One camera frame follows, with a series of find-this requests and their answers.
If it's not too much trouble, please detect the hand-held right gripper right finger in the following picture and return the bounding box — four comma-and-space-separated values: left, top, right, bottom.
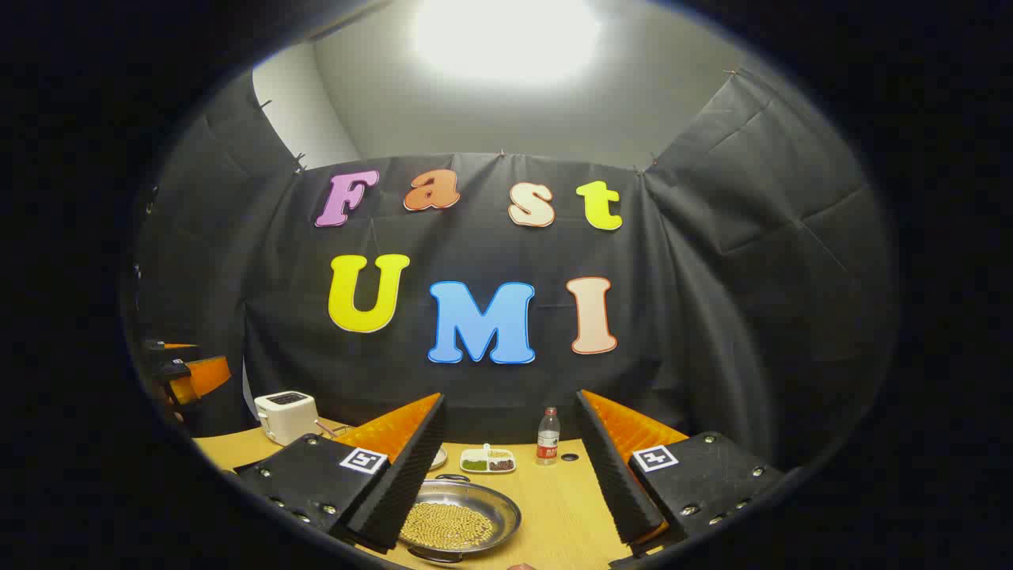
575, 389, 786, 555

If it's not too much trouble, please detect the stainless steel pot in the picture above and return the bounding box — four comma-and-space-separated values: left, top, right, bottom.
398, 473, 523, 564

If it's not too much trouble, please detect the white divided dish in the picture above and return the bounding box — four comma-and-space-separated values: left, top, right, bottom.
460, 443, 517, 474

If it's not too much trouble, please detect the white toaster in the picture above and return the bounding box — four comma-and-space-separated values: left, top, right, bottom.
253, 390, 321, 447

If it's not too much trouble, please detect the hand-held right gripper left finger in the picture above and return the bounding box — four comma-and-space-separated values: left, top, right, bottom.
235, 392, 446, 553

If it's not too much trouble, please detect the pile of soybeans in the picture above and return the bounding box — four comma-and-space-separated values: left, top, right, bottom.
400, 501, 495, 551

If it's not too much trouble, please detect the ceiling light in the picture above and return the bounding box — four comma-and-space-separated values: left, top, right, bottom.
412, 0, 602, 84

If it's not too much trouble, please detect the clear water bottle red label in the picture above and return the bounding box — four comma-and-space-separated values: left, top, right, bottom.
537, 407, 561, 466

